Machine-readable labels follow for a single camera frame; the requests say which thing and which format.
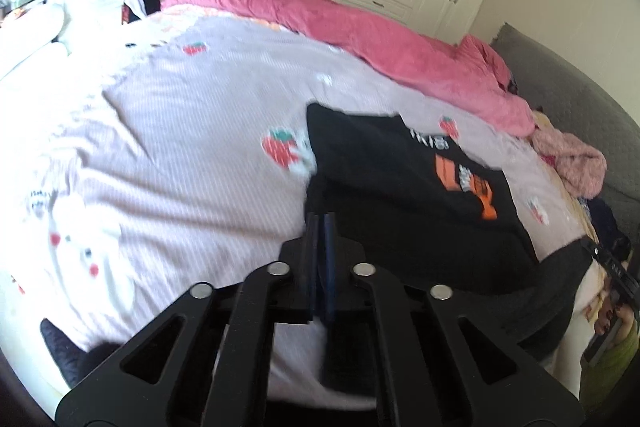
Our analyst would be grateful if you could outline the person's right hand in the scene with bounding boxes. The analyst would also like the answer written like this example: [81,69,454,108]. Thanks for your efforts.
[591,294,626,339]

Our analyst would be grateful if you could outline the pink fluffy garment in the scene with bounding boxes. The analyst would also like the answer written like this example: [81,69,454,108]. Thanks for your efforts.
[530,124,608,200]

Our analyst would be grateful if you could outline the dark blue clothes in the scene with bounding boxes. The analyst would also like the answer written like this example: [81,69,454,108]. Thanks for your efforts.
[582,197,632,253]

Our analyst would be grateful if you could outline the white cushion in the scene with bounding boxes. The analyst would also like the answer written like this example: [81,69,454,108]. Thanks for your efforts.
[547,257,608,388]

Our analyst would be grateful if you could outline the black sweater with orange patches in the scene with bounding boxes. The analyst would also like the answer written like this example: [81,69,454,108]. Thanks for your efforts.
[302,102,596,358]

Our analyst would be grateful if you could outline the person's yellow-green clothing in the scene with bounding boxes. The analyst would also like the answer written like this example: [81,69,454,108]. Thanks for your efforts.
[580,312,640,413]

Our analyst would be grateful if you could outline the white pillow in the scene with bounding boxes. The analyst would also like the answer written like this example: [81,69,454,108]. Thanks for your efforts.
[0,2,71,80]

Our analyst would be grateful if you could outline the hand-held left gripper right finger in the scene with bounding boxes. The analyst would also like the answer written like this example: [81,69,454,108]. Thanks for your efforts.
[320,212,586,427]

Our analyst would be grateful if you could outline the pink blanket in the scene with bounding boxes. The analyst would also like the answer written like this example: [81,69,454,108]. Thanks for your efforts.
[160,0,536,138]

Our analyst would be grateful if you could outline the strawberry print bed sheet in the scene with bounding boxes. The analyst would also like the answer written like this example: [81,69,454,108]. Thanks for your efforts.
[0,2,591,413]

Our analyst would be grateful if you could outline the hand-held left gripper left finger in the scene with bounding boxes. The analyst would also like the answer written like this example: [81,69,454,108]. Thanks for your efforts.
[55,212,321,427]

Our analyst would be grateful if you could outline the grey sofa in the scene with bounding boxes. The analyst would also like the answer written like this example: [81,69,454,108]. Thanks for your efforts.
[487,22,640,253]

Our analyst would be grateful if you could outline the black fuzzy cloth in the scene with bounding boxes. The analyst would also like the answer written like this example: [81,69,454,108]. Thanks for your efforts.
[39,318,126,395]

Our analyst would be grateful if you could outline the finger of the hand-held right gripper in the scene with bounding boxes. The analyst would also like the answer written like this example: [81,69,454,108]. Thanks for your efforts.
[580,238,640,295]

